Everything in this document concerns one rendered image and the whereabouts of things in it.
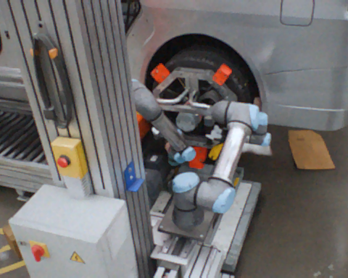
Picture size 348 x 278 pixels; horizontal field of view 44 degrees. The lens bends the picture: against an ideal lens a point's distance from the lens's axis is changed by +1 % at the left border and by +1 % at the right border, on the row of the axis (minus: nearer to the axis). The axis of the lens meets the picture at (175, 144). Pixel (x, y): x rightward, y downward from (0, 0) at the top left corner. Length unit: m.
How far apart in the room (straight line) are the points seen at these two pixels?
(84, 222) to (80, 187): 0.13
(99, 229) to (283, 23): 1.58
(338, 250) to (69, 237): 2.04
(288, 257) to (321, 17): 1.49
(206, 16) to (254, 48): 0.33
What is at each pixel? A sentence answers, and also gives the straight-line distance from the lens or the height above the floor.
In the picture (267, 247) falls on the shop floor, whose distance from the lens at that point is 2.99.
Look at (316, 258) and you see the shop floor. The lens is 2.99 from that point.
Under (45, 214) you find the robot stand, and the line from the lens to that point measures 1.53.
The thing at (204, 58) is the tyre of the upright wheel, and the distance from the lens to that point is 2.65.
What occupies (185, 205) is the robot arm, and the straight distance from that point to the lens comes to 1.88.
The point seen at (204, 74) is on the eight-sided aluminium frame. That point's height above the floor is 1.11.
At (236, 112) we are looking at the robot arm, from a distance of 1.97.
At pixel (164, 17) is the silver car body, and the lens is 2.69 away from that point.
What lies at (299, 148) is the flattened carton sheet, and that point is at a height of 0.01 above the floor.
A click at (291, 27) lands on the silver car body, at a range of 2.50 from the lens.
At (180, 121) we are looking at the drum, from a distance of 2.62.
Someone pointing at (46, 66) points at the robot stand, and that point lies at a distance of 1.35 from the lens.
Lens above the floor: 2.21
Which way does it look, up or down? 34 degrees down
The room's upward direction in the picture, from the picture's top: 5 degrees counter-clockwise
